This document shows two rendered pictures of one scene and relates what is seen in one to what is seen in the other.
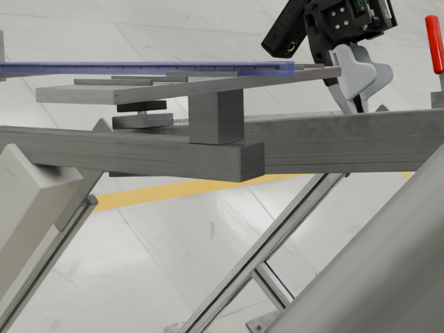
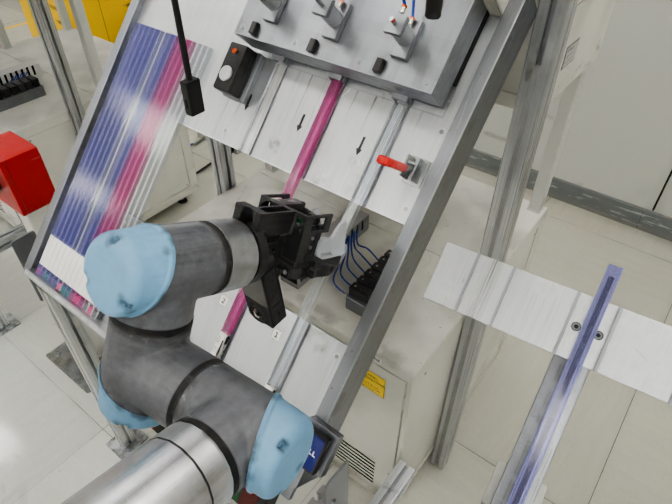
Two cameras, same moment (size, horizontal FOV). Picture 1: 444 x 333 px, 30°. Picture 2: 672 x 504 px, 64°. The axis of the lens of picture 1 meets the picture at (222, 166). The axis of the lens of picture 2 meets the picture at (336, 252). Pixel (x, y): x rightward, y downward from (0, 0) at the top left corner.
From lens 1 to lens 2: 93 cm
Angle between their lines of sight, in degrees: 62
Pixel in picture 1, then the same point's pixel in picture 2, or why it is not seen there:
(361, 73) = (339, 234)
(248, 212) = not seen: outside the picture
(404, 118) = (431, 204)
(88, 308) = not seen: outside the picture
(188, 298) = (76, 445)
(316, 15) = (301, 265)
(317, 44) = (326, 268)
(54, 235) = not seen: outside the picture
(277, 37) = (281, 309)
